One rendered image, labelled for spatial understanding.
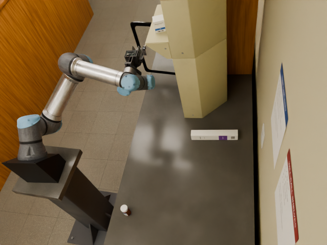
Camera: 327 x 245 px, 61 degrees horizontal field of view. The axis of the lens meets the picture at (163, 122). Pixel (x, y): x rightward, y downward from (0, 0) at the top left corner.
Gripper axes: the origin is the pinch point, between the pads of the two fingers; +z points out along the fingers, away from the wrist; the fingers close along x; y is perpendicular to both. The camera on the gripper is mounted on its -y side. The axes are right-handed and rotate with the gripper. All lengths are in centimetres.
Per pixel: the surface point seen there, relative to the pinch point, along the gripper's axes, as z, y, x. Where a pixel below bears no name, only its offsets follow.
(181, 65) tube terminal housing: -24.0, 9.0, -30.0
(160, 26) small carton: -16.1, 26.4, -21.5
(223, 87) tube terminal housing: -12, -20, -49
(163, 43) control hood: -24.0, 22.3, -23.2
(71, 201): -76, -58, 44
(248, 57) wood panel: 13, -19, -63
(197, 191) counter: -71, -34, -39
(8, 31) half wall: 83, -37, 169
